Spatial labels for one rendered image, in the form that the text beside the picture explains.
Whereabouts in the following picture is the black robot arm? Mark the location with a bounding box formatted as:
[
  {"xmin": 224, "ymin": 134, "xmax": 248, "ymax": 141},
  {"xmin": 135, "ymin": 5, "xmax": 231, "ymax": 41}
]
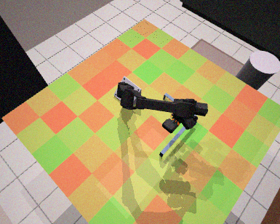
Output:
[{"xmin": 116, "ymin": 82, "xmax": 208, "ymax": 129}]

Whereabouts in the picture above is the blue l-shaped low wall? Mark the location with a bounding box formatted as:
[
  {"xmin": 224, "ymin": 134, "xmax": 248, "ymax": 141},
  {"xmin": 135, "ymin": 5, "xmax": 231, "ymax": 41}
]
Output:
[{"xmin": 159, "ymin": 93, "xmax": 186, "ymax": 157}]

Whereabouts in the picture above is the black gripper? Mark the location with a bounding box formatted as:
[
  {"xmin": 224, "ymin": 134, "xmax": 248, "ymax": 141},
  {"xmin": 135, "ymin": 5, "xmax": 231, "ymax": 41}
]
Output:
[{"xmin": 162, "ymin": 113, "xmax": 181, "ymax": 133}]

